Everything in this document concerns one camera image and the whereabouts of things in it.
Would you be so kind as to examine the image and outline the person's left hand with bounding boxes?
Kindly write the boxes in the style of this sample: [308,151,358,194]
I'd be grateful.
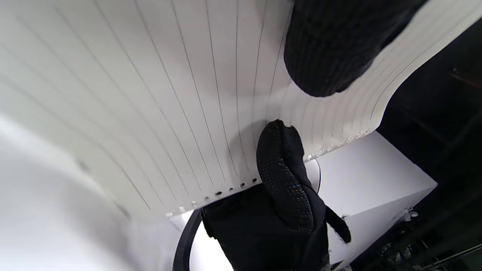
[201,0,430,271]

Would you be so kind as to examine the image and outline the stack of lined loose-leaf paper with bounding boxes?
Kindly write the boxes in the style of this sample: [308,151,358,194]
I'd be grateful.
[0,0,482,221]

